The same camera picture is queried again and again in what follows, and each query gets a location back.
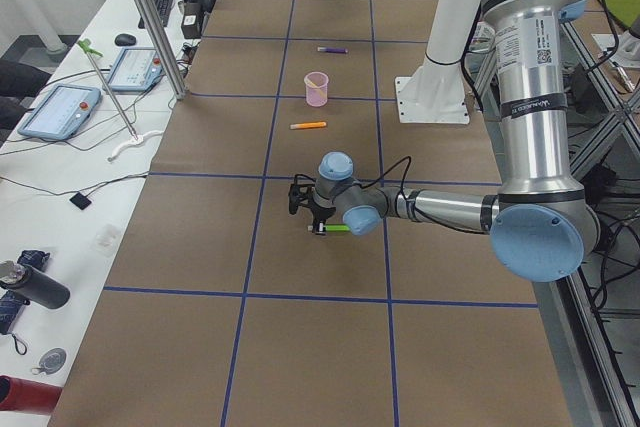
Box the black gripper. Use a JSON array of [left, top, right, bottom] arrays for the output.
[[288, 174, 323, 220]]

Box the green marker pen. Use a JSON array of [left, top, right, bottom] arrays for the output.
[[325, 224, 350, 233]]

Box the orange marker pen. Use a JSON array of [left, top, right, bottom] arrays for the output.
[[289, 121, 328, 130]]

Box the purple marker pen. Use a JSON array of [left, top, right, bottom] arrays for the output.
[[316, 46, 349, 55]]

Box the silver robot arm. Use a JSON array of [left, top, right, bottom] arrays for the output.
[[288, 0, 600, 282]]

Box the dark cardboard box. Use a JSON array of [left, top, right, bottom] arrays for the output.
[[181, 0, 216, 40]]

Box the black keyboard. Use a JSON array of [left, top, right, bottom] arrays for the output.
[[137, 0, 179, 29]]

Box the black computer mouse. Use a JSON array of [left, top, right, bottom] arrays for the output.
[[114, 33, 137, 47]]

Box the far blue teach pendant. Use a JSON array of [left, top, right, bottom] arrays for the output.
[[107, 47, 163, 93]]

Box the blue teach pendant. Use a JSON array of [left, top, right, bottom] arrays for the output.
[[107, 47, 163, 93], [18, 84, 102, 141]]

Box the metal reacher grabber stick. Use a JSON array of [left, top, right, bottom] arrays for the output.
[[76, 38, 164, 162]]

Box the small black square device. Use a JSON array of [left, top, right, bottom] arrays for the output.
[[69, 192, 92, 211]]

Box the near blue teach pendant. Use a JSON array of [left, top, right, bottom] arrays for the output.
[[18, 84, 102, 141]]

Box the black water bottle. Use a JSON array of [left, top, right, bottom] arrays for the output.
[[1, 261, 70, 310]]

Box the round metal lid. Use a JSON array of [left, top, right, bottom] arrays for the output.
[[38, 347, 67, 375]]

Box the blue folded umbrella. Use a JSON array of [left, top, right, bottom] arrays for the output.
[[1, 250, 50, 335]]

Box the red bottle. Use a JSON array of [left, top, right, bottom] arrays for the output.
[[1, 375, 62, 415]]

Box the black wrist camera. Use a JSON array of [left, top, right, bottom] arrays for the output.
[[307, 221, 327, 235]]

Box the aluminium frame post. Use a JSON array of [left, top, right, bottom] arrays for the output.
[[134, 0, 187, 101]]

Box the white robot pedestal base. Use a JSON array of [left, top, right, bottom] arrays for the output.
[[395, 0, 480, 125]]

